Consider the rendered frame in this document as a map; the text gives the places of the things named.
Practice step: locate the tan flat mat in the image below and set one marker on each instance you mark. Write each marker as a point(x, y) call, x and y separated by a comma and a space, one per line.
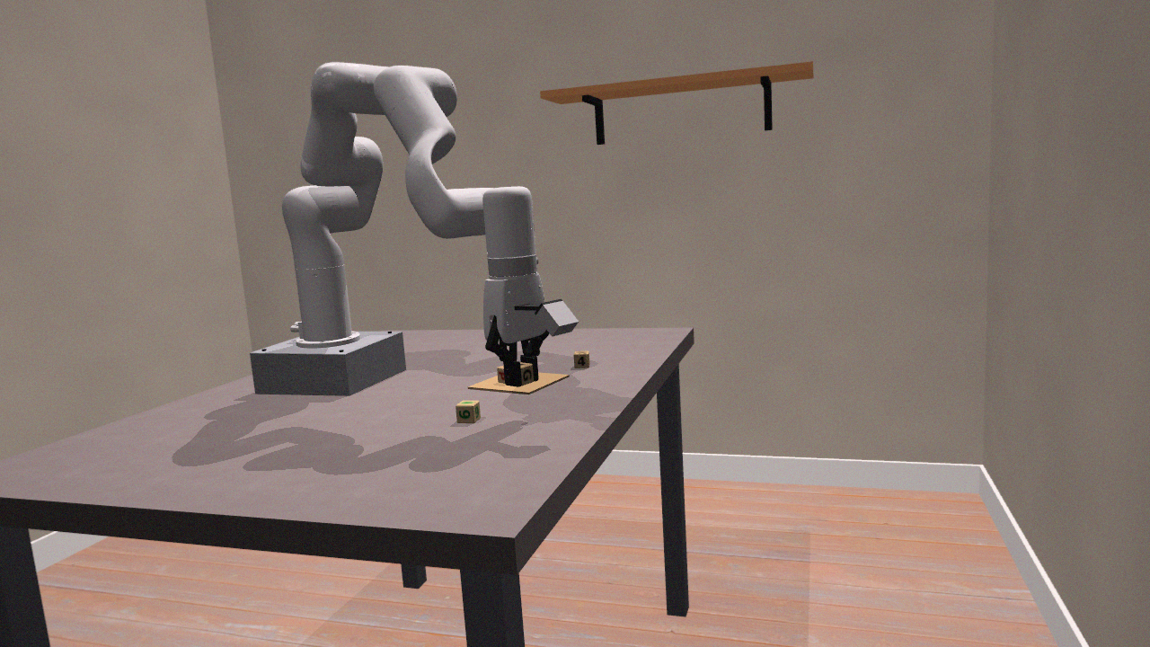
point(545, 379)

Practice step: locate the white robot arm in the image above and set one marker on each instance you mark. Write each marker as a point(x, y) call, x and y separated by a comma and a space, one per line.
point(405, 95)

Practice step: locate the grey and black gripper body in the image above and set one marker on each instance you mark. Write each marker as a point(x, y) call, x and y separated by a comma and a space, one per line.
point(513, 325)

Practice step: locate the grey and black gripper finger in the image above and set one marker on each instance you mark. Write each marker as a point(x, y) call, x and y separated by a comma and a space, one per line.
point(512, 369)
point(531, 350)

